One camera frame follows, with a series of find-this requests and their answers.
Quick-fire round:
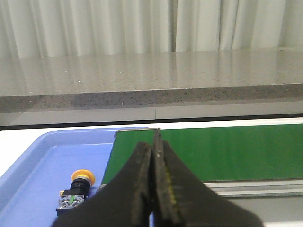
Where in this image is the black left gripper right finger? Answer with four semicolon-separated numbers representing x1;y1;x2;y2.
152;129;264;227

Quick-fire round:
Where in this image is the grey stone counter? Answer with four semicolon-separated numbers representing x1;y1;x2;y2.
0;48;303;128

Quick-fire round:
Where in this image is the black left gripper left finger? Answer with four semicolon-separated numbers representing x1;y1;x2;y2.
52;142;152;227

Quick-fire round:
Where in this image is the green conveyor belt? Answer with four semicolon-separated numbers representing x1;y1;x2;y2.
100;123;303;198

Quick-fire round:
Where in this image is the white curtain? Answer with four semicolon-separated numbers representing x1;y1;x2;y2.
0;0;303;58

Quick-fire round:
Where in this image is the blue plastic tray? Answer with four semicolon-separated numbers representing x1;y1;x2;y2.
0;127;154;227

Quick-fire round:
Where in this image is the yellow mushroom push button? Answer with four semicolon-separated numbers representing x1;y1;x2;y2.
56;169;96;216

